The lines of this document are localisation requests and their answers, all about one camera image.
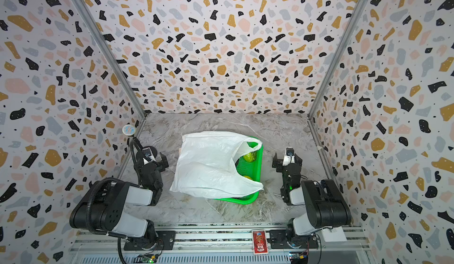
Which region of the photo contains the white plastic bag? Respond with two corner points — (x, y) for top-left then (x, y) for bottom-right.
(170, 131), (263, 199)

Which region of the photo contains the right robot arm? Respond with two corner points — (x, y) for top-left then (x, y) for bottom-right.
(270, 148), (352, 249)

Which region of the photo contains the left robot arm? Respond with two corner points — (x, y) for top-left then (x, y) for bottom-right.
(69, 154), (176, 252)

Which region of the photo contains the green plastic basket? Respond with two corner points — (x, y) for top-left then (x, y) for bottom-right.
(220, 146), (264, 205)

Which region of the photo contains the yellow-green spotted fruit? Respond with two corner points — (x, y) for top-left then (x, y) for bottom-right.
(242, 152), (257, 163)

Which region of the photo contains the white box with label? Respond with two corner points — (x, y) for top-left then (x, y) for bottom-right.
(321, 227), (347, 243)

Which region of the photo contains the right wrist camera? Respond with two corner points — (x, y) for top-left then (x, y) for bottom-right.
(283, 148), (295, 167)

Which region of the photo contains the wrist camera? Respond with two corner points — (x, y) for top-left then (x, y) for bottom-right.
(141, 147), (156, 164)
(283, 148), (295, 167)

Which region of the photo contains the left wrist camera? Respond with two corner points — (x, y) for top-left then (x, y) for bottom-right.
(141, 147), (156, 164)

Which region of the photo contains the black corrugated cable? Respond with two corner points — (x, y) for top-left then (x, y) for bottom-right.
(84, 178), (118, 236)

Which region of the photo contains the red card on rail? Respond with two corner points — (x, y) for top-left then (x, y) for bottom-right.
(252, 230), (268, 255)

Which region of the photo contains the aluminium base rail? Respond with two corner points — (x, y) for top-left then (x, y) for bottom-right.
(68, 223), (375, 264)

